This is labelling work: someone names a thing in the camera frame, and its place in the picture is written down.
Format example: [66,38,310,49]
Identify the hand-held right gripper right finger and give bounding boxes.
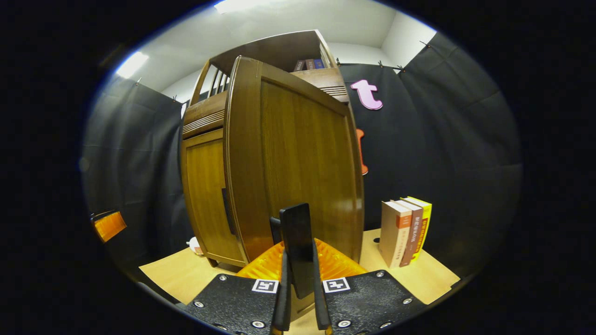
[311,238,427,335]

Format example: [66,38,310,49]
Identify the small ceiling light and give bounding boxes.
[115,51,149,79]

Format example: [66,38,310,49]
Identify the black backdrop cloth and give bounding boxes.
[81,33,522,280]

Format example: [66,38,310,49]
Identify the beige book orange label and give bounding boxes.
[379,200,413,269]

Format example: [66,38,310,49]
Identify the brown wooden shoe cabinet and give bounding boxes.
[181,29,350,269]

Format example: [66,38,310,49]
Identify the red-brown spine book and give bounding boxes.
[396,199,423,267]

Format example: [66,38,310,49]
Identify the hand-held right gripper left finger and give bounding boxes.
[185,241,293,335]

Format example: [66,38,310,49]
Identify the wooden cabinet door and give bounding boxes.
[225,56,365,299]
[181,129,247,268]

